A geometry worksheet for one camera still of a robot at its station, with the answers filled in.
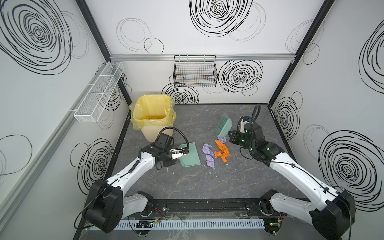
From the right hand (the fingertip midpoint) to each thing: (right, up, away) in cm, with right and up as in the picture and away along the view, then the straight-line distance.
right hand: (226, 133), depth 77 cm
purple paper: (-7, -15, +14) cm, 22 cm away
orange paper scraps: (+3, -14, +14) cm, 20 cm away
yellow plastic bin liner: (-45, +13, +21) cm, 52 cm away
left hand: (-28, -13, +8) cm, 32 cm away
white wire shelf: (-78, +13, +9) cm, 79 cm away
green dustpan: (-18, -17, +12) cm, 27 cm away
